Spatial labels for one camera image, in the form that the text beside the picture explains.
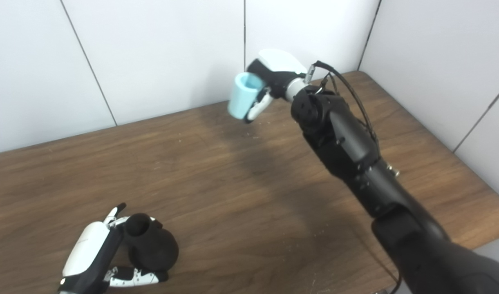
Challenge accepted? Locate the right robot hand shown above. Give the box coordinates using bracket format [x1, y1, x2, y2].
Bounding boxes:
[244, 49, 308, 124]

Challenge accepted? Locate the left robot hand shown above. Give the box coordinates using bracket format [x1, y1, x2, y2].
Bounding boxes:
[58, 203, 169, 294]

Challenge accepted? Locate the light-blue hose piece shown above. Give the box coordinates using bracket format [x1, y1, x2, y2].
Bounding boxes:
[227, 73, 267, 120]

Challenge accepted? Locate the black nozzle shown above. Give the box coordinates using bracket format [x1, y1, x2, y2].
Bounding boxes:
[125, 213, 179, 272]

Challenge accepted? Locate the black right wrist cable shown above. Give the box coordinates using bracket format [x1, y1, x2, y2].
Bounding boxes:
[307, 60, 402, 294]

